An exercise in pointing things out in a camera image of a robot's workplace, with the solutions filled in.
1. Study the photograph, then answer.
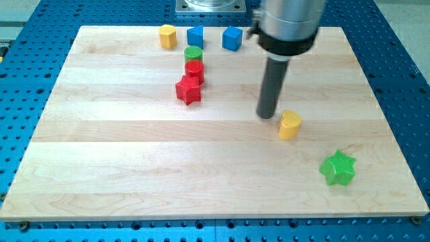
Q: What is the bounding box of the red star block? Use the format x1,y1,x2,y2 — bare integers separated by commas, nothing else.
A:
175,75,202,106

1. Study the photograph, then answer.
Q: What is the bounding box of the yellow heart block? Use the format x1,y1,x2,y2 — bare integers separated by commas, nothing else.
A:
278,110,302,140

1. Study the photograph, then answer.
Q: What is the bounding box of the green star block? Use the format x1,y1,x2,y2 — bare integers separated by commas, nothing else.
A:
319,150,356,186

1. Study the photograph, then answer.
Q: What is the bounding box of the red cylinder block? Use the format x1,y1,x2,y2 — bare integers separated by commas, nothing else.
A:
184,60,204,85

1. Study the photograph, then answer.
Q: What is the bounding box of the light wooden board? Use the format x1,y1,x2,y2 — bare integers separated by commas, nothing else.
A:
1,26,429,221

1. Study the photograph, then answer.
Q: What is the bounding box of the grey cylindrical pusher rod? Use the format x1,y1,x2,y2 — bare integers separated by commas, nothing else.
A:
257,57,289,119

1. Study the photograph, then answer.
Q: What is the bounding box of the green cylinder block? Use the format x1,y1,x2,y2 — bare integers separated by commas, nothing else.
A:
183,46,203,63

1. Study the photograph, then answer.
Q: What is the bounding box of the blue cube block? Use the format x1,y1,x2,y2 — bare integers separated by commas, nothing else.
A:
222,26,243,52

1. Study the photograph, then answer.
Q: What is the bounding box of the blue triangle block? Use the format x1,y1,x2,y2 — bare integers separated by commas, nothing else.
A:
187,26,204,49

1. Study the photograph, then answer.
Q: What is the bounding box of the yellow pentagon block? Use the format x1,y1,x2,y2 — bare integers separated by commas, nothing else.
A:
158,24,177,49

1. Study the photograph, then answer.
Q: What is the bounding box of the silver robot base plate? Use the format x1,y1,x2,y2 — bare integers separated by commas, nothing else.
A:
174,0,247,13

